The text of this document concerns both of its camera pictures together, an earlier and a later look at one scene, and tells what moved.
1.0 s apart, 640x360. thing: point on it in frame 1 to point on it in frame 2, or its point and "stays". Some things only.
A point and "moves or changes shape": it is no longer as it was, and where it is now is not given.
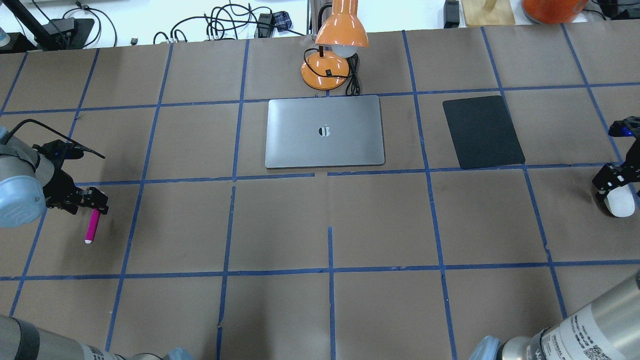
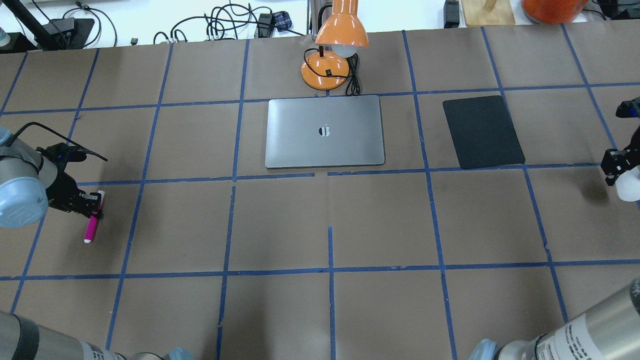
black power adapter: [451, 14] stays
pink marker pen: [93, 221] stays
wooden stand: [488, 12] stays
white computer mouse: [620, 201] moves or changes shape
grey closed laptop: [324, 131] stays
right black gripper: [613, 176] to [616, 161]
